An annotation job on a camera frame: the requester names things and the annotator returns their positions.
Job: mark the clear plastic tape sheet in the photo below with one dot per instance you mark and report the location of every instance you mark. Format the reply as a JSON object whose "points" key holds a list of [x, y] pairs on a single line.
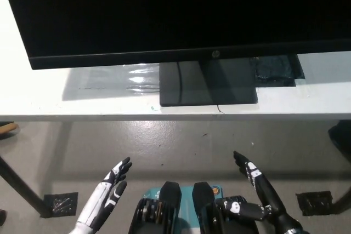
{"points": [[142, 76]]}

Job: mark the brown wooden object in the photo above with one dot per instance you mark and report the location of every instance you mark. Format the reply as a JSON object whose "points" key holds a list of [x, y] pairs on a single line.
{"points": [[8, 129]]}

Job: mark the black metal table leg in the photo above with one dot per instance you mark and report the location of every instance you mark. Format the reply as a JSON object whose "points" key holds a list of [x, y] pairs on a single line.
{"points": [[24, 187], [341, 198]]}

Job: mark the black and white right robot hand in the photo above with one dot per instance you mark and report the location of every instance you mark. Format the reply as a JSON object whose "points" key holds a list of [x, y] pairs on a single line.
{"points": [[267, 193]]}

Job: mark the black monitor stand base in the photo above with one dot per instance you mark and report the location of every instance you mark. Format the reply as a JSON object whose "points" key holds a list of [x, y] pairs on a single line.
{"points": [[208, 86]]}

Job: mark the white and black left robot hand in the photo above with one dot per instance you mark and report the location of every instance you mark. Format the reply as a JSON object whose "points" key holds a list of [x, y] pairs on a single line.
{"points": [[101, 198]]}

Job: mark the black floor tape patch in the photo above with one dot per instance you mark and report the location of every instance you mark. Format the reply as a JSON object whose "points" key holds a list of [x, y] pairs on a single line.
{"points": [[315, 202], [61, 204]]}

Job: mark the black bulky object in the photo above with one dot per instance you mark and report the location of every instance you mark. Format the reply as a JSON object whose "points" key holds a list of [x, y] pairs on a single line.
{"points": [[341, 138]]}

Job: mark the black HP monitor screen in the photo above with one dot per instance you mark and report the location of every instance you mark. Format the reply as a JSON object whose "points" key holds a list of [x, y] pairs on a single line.
{"points": [[164, 12]]}

